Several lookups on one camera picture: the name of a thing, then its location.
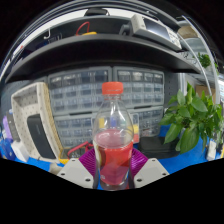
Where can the yellow multimeter with red leads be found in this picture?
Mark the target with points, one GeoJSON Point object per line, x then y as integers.
{"type": "Point", "coordinates": [80, 150]}

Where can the clear organizer box coloured parts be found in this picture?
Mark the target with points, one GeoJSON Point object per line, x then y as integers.
{"type": "Point", "coordinates": [136, 128]}

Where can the dark wall shelf unit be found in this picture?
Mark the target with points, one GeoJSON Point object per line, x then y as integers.
{"type": "Point", "coordinates": [100, 50]}

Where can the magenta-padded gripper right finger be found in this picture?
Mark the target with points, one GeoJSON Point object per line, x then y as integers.
{"type": "Point", "coordinates": [150, 170]}

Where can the green potted plant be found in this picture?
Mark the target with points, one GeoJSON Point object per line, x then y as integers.
{"type": "Point", "coordinates": [191, 116]}

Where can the dark grey upright box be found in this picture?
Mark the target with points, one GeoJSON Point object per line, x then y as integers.
{"type": "Point", "coordinates": [12, 125]}

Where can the white perforated tray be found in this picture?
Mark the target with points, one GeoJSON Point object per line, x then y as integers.
{"type": "Point", "coordinates": [21, 103]}

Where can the grey small-parts drawer cabinet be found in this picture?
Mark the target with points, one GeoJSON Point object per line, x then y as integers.
{"type": "Point", "coordinates": [76, 90]}
{"type": "Point", "coordinates": [143, 86]}
{"type": "Point", "coordinates": [73, 128]}
{"type": "Point", "coordinates": [150, 121]}

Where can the black zip case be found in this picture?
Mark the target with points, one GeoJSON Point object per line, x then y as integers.
{"type": "Point", "coordinates": [156, 146]}

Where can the black rectangular speaker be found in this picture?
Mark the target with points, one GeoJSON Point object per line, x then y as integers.
{"type": "Point", "coordinates": [41, 136]}

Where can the red-capped clear drink bottle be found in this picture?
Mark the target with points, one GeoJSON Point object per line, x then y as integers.
{"type": "Point", "coordinates": [113, 160]}

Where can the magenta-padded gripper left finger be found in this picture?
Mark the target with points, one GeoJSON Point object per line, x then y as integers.
{"type": "Point", "coordinates": [75, 171]}

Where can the white metal rack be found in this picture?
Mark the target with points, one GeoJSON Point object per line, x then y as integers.
{"type": "Point", "coordinates": [203, 60]}

